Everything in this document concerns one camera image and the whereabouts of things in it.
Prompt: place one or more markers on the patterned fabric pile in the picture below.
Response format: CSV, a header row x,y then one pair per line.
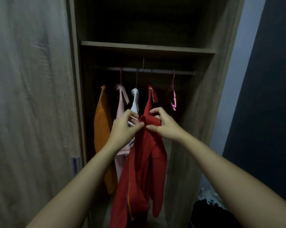
x,y
208,195

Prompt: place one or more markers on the red jacket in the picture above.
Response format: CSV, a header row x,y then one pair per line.
x,y
140,168

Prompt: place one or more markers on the person's right forearm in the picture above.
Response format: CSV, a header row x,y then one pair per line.
x,y
230,182

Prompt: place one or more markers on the person's left thumb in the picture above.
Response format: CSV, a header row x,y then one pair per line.
x,y
135,128

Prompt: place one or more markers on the metal clothes rail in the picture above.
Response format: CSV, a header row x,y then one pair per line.
x,y
157,71

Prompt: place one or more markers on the white garment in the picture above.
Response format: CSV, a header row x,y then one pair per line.
x,y
134,104

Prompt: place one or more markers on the dark hanging curtain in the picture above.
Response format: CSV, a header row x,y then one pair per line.
x,y
264,104

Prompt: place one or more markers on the orange garment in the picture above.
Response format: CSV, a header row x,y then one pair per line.
x,y
104,140

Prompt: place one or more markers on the person's right hand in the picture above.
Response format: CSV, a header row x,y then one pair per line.
x,y
168,128

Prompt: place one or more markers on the wooden wardrobe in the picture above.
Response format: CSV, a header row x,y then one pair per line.
x,y
195,116

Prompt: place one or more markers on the person's left hand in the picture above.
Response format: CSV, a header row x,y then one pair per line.
x,y
121,132

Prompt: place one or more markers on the dark clothes hanger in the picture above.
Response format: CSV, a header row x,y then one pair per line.
x,y
136,78

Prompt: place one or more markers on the pink garment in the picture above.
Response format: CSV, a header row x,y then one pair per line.
x,y
121,130

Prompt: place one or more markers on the person's left forearm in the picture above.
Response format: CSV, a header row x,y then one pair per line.
x,y
83,182

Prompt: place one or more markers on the person's right thumb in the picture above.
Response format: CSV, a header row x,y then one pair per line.
x,y
153,127

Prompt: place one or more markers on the wardrobe sliding door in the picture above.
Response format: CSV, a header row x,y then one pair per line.
x,y
33,111

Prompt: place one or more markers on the pink clothes hanger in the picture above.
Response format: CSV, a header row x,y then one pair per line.
x,y
173,92

